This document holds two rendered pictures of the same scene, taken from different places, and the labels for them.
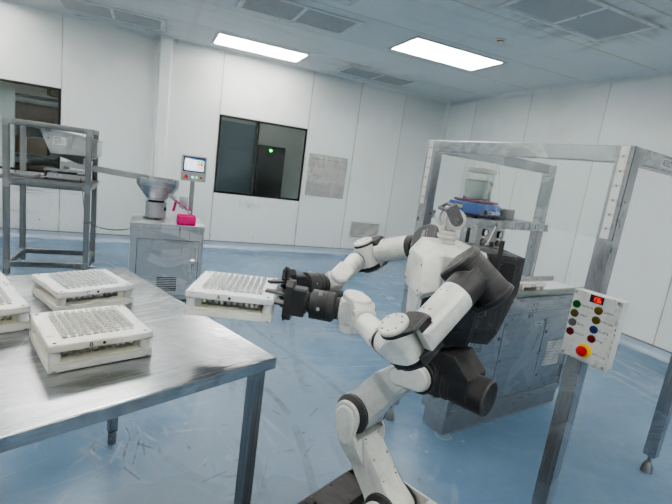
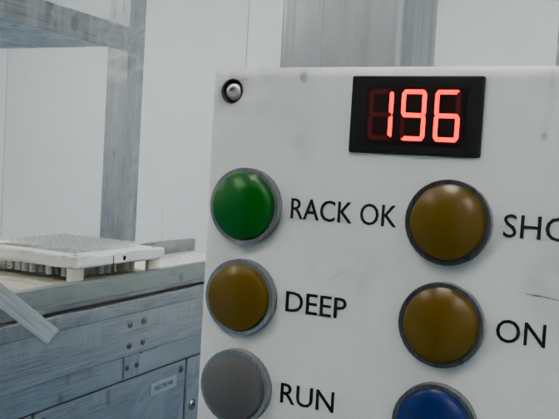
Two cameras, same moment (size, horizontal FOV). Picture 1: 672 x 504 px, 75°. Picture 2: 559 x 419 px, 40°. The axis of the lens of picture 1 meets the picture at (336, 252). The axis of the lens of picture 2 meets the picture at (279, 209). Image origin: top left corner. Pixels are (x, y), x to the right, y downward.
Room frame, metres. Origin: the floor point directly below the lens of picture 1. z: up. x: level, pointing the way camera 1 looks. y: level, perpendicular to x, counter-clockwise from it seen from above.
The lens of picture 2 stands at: (1.34, -0.78, 1.08)
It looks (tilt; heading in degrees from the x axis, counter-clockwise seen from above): 3 degrees down; 330
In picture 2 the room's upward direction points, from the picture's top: 3 degrees clockwise
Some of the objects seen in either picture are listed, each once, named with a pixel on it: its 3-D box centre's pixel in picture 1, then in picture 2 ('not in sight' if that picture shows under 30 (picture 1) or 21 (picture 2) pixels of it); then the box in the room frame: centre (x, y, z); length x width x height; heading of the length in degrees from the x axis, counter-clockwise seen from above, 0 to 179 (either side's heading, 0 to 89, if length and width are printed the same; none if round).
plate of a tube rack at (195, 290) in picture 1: (236, 286); not in sight; (1.30, 0.29, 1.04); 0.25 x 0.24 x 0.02; 5
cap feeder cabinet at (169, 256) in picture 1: (165, 258); not in sight; (4.10, 1.62, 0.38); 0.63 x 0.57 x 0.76; 114
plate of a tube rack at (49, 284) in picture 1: (83, 282); not in sight; (1.49, 0.87, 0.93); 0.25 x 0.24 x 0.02; 51
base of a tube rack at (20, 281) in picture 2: not in sight; (67, 277); (2.73, -1.16, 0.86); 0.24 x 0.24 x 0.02; 34
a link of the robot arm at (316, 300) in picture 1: (304, 302); not in sight; (1.25, 0.07, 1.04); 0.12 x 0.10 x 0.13; 87
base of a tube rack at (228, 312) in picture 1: (234, 301); not in sight; (1.30, 0.29, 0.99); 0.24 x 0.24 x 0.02; 5
